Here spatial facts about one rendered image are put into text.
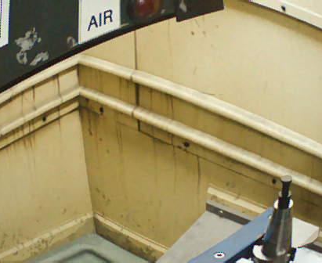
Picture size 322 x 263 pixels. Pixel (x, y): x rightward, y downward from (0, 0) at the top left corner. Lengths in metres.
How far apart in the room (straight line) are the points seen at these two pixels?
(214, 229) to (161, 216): 0.21
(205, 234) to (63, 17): 1.26
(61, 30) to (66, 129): 1.47
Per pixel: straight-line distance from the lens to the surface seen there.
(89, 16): 0.43
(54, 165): 1.90
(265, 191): 1.57
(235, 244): 0.93
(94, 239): 2.02
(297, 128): 1.45
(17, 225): 1.87
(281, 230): 0.89
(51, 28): 0.42
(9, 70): 0.40
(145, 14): 0.46
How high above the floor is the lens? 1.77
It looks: 27 degrees down
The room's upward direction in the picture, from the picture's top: 3 degrees counter-clockwise
